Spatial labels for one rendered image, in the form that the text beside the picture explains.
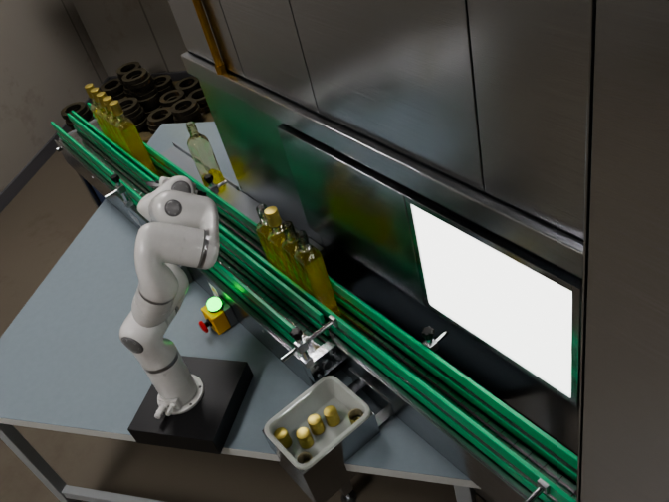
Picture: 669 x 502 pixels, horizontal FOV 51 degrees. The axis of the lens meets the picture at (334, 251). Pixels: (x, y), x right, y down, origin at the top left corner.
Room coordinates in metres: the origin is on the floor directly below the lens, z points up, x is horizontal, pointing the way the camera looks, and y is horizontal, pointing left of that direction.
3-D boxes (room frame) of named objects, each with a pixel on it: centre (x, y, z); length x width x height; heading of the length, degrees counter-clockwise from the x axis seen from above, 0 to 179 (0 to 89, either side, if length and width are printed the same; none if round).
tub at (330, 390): (1.02, 0.15, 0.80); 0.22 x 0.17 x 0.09; 118
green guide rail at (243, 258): (2.00, 0.49, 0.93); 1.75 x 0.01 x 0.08; 28
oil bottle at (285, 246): (1.39, 0.10, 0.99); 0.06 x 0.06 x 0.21; 28
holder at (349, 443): (1.04, 0.13, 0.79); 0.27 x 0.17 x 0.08; 118
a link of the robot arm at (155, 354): (1.25, 0.49, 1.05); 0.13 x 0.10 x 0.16; 149
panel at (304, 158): (1.17, -0.17, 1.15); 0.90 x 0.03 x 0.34; 28
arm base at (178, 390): (1.23, 0.50, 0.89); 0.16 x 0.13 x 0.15; 150
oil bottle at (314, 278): (1.34, 0.07, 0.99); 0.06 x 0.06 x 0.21; 28
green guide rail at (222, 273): (1.96, 0.56, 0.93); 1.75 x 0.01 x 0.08; 28
